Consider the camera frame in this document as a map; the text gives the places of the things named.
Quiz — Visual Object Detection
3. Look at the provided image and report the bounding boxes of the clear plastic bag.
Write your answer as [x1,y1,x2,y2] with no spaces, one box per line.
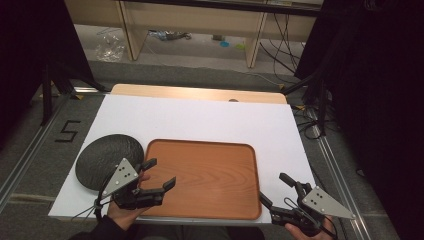
[94,31,126,63]

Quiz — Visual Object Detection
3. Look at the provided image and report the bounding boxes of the person's right hand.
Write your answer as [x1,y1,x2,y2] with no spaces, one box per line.
[284,221,335,240]

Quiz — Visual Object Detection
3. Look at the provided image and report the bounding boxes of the right hand-held gripper cable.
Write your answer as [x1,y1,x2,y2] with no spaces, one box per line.
[283,196,339,240]

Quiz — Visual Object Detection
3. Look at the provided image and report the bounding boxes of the crumpled plastic wrapping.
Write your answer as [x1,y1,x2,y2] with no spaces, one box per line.
[147,29,193,42]

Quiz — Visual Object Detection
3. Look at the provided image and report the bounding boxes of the light wooden table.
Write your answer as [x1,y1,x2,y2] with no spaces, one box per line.
[110,83,288,105]

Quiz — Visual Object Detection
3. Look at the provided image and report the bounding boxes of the black curtain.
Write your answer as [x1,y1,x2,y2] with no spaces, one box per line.
[294,0,424,240]
[0,0,95,149]

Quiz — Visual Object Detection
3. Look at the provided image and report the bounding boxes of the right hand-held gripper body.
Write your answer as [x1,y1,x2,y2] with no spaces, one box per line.
[270,181,356,238]

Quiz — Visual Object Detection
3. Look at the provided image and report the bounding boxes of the brown wooden tray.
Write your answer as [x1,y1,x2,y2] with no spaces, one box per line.
[139,138,263,221]

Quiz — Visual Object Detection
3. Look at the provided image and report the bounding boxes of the aluminium floor rail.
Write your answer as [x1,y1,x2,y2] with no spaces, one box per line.
[308,105,372,240]
[0,86,112,212]

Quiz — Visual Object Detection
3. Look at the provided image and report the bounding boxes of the black metal stand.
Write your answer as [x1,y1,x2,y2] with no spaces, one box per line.
[39,62,108,127]
[280,71,330,137]

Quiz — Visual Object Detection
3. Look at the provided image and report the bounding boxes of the left hand-held gripper cable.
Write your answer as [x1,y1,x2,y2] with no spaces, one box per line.
[70,174,116,223]

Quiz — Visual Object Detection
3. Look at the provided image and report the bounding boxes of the black hanging cables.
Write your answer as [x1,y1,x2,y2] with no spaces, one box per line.
[259,12,312,76]

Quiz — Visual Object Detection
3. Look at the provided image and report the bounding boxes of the person's left hand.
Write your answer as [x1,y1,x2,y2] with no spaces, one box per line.
[106,170,152,232]

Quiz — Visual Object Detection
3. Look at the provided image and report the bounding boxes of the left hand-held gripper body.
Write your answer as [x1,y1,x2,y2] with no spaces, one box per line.
[101,157,165,211]

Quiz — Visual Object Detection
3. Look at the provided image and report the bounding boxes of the white board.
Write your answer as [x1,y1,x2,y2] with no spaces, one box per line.
[48,94,316,225]

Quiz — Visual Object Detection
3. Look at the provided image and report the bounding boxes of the black floor cable bundle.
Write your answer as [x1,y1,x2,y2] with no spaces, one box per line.
[292,104,327,141]

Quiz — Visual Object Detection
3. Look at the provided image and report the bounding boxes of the hand-held gripper cable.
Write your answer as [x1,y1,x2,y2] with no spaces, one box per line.
[70,174,116,223]
[283,196,339,240]

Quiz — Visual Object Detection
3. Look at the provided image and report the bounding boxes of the round black plate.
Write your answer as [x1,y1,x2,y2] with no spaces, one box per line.
[74,133,146,192]

